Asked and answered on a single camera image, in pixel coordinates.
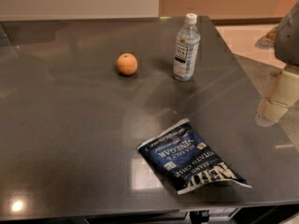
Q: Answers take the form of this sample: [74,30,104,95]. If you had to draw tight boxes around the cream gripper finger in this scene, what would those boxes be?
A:
[262,64,299,121]

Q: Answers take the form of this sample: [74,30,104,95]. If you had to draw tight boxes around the clear blue plastic water bottle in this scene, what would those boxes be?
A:
[173,13,201,81]

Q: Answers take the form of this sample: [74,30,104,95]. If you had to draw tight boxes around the blue potato chip bag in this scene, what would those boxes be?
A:
[137,119,249,195]

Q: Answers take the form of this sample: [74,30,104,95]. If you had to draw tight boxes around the orange fruit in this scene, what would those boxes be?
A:
[117,53,138,76]

